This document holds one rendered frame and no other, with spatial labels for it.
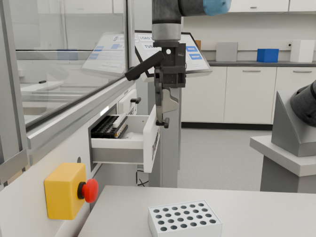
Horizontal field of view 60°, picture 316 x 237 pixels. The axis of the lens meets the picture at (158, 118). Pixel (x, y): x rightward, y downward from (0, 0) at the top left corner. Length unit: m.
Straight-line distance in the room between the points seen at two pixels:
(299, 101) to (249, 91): 2.75
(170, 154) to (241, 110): 2.17
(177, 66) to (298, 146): 0.50
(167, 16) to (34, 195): 0.49
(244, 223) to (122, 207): 0.26
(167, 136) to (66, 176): 1.28
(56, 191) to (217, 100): 3.36
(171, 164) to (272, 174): 0.82
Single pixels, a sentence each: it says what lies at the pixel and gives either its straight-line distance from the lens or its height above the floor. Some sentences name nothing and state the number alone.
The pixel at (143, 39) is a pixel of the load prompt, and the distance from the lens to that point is 1.56.
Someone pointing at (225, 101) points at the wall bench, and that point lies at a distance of 3.75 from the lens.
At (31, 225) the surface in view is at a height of 0.86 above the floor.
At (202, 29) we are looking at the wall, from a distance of 4.36.
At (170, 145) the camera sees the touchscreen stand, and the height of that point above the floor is 0.50.
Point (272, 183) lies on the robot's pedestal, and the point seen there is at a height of 0.61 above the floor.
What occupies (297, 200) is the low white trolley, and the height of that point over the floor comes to 0.76.
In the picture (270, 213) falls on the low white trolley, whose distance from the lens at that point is 0.68.
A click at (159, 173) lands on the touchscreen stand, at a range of 1.76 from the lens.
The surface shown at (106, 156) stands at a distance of 0.69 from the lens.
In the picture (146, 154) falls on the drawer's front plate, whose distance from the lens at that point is 0.65.
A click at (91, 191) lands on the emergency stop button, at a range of 0.48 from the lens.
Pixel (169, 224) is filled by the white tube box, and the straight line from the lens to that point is 0.54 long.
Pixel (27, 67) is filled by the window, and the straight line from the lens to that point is 0.46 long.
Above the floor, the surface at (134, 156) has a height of 0.86.
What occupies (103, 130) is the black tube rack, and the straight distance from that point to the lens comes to 0.73.
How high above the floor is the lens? 1.11
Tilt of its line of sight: 15 degrees down
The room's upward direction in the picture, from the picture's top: straight up
